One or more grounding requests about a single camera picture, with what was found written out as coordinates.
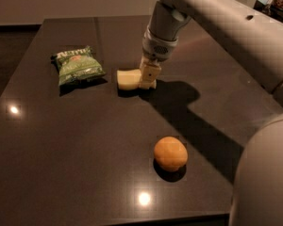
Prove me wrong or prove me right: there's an orange fruit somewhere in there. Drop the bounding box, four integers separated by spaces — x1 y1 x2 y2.
154 137 188 172

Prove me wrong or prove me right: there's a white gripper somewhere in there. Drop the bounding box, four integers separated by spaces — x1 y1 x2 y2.
139 28 178 89

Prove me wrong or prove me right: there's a dark snack bag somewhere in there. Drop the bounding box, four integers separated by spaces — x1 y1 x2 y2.
253 0 283 23

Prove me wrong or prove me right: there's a green jalapeno chip bag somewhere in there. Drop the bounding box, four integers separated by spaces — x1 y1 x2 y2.
51 46 106 87

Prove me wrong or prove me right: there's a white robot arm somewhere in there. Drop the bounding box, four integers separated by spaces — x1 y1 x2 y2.
139 0 283 226

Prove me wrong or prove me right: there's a yellow sponge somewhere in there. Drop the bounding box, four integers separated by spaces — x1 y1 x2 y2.
117 69 142 90

